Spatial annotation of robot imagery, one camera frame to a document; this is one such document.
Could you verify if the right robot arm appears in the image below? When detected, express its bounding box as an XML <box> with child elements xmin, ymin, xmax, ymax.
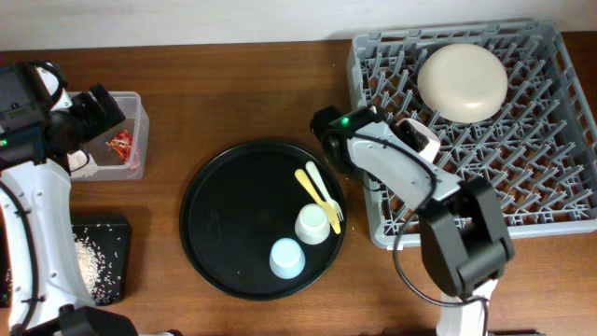
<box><xmin>310</xmin><ymin>105</ymin><xmax>514</xmax><ymax>335</ymax></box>

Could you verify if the beige large bowl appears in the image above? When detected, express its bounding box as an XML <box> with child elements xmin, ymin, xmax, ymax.
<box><xmin>417</xmin><ymin>44</ymin><xmax>507</xmax><ymax>123</ymax></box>

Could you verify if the clear plastic bin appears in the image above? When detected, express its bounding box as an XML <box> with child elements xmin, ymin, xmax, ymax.
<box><xmin>71</xmin><ymin>91</ymin><xmax>150</xmax><ymax>181</ymax></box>

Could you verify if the black rectangular tray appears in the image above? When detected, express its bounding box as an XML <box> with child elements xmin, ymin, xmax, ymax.
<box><xmin>0</xmin><ymin>215</ymin><xmax>132</xmax><ymax>309</ymax></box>

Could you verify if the white cup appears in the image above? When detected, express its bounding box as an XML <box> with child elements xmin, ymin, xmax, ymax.
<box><xmin>295</xmin><ymin>203</ymin><xmax>330</xmax><ymax>245</ymax></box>

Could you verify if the black cable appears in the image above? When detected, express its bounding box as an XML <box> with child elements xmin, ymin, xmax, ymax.
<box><xmin>321</xmin><ymin>128</ymin><xmax>489</xmax><ymax>309</ymax></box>

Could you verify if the light blue cup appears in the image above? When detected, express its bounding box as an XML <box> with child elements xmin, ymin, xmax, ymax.
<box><xmin>270</xmin><ymin>238</ymin><xmax>306</xmax><ymax>279</ymax></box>

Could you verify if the round black tray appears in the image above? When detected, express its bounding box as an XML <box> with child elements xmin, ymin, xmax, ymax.
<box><xmin>179</xmin><ymin>139</ymin><xmax>346</xmax><ymax>301</ymax></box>

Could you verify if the grey dishwasher rack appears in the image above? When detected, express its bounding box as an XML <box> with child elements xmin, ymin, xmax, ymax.
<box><xmin>346</xmin><ymin>21</ymin><xmax>596</xmax><ymax>238</ymax></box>

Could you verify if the white plastic fork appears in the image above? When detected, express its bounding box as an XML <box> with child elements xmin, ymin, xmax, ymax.
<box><xmin>305</xmin><ymin>161</ymin><xmax>344</xmax><ymax>221</ymax></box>

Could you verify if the red snack wrapper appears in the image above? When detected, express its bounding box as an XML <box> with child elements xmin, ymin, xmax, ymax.
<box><xmin>106</xmin><ymin>130</ymin><xmax>133</xmax><ymax>163</ymax></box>

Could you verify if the pile of rice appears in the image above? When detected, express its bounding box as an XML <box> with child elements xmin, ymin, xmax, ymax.
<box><xmin>73</xmin><ymin>224</ymin><xmax>126</xmax><ymax>306</ymax></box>

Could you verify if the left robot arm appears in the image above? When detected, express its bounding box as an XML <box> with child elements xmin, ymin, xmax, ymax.
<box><xmin>1</xmin><ymin>61</ymin><xmax>137</xmax><ymax>335</ymax></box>

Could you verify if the yellow plastic spoon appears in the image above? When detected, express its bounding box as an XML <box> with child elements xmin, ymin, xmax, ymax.
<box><xmin>295</xmin><ymin>169</ymin><xmax>341</xmax><ymax>234</ymax></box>

